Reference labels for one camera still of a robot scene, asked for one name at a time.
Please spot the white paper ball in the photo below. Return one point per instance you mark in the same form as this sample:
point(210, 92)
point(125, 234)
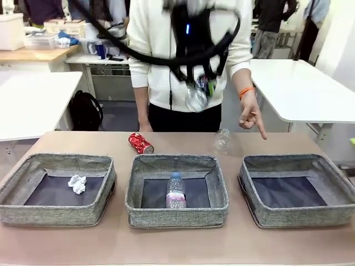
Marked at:
point(77, 184)

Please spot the bystander in dark jacket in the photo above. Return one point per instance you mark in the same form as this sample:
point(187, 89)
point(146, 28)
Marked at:
point(273, 16)

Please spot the bystander in light blue shirt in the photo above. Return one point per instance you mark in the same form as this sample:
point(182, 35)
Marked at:
point(310, 41)

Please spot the clear bottle with pink label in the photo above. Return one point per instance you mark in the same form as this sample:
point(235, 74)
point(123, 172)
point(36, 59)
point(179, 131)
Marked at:
point(176, 191)

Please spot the crushed black Pepsi can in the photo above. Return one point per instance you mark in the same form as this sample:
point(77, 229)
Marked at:
point(197, 97)

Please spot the person's right forearm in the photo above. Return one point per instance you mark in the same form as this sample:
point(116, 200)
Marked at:
point(142, 108)

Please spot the clear crushed plastic bottle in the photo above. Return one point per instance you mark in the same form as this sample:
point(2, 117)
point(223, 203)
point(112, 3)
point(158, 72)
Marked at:
point(221, 142)

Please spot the crushed red cola can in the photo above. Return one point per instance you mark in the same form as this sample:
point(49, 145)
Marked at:
point(138, 142)

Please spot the white table with metal legs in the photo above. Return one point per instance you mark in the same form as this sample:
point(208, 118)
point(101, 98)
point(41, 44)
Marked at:
point(83, 58)

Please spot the person's left forearm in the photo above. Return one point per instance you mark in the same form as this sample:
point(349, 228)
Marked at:
point(242, 79)

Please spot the white printed packet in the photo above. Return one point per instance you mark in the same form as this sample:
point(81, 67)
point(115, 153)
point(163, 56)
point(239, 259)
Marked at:
point(63, 43)

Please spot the person's right hand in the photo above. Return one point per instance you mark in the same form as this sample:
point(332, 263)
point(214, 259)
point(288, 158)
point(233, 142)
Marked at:
point(145, 128)

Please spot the orange wristband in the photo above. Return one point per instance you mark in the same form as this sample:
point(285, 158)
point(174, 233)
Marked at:
point(246, 93)

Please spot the person's black trousers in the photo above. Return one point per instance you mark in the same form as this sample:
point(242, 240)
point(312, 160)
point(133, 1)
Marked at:
point(183, 122)

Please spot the blue cloth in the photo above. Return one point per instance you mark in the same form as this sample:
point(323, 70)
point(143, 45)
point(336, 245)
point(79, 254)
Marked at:
point(73, 40)

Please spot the large white storage box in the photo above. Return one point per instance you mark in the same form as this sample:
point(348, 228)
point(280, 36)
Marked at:
point(11, 32)

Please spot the white box with wooden rim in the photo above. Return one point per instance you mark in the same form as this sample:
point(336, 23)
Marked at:
point(63, 27)

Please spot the wooden top table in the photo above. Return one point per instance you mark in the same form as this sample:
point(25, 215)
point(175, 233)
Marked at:
point(27, 55)

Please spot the grey fabric basket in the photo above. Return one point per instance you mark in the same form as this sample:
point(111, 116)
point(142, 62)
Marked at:
point(299, 217)
point(155, 217)
point(55, 213)

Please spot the white plastic mesh basket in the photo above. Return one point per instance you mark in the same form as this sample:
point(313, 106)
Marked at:
point(38, 42)

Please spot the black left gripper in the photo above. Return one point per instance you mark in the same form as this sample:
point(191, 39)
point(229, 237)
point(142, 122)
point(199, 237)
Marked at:
point(194, 44)

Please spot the white cylinder roll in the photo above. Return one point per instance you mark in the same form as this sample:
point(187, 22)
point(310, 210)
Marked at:
point(88, 31)

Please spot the dark blue bottle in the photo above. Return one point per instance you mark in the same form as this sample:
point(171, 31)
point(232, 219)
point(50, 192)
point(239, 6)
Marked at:
point(100, 51)

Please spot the person's left hand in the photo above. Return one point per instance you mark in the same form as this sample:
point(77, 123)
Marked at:
point(251, 113)

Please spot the small black device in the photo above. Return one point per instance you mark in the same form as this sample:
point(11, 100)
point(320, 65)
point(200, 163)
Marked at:
point(115, 58)

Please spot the black backpack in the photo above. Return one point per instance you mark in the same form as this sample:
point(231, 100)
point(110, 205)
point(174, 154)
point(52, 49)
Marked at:
point(84, 110)

